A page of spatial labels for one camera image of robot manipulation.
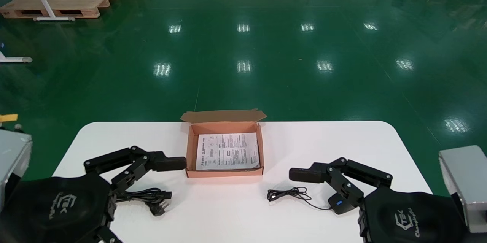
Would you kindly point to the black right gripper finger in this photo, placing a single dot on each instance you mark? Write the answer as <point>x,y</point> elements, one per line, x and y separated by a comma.
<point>308,174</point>

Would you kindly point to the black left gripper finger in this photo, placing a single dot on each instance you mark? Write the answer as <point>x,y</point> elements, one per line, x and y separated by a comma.
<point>167,163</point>

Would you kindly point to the printed white instruction sheet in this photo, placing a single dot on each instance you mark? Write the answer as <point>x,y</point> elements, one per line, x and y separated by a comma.
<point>228,151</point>

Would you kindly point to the gray left wrist camera mount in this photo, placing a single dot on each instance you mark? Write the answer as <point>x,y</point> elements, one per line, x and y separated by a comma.
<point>11,155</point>

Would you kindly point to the gray right wrist camera mount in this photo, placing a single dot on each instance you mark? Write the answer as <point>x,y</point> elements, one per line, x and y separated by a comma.
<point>468,182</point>

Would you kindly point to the gray wrist camera mount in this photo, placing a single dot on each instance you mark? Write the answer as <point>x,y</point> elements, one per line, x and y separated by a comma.
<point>11,155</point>
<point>468,182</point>

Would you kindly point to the white floor foot bar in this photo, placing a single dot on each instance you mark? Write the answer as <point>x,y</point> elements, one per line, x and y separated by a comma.
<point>15,59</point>

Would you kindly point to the large wooden pallet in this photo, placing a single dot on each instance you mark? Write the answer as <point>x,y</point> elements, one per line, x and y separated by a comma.
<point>72,1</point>

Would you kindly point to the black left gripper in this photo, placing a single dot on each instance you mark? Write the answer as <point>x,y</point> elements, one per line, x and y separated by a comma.
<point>57,212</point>

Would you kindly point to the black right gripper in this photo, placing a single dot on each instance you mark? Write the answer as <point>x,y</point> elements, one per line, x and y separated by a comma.
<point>411,220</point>

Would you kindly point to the yellow tag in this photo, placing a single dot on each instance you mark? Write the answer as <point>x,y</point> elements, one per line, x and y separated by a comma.
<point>8,118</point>

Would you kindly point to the brown cardboard storage box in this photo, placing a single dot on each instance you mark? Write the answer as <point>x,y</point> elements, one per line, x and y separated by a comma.
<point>224,173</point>

